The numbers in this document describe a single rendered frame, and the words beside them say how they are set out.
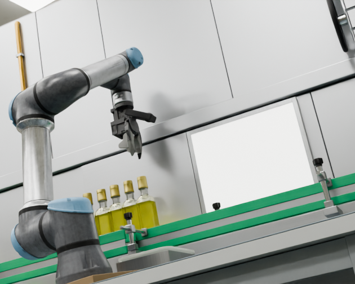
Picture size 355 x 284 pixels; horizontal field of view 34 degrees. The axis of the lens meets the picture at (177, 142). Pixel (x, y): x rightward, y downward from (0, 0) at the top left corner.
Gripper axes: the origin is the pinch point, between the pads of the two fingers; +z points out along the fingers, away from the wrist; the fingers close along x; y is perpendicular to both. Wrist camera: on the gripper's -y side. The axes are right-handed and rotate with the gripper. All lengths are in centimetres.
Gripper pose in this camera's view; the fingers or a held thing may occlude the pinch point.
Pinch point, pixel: (137, 153)
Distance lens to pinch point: 215.8
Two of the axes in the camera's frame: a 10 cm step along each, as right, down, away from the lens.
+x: -3.9, -2.4, -8.9
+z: 1.8, 9.3, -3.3
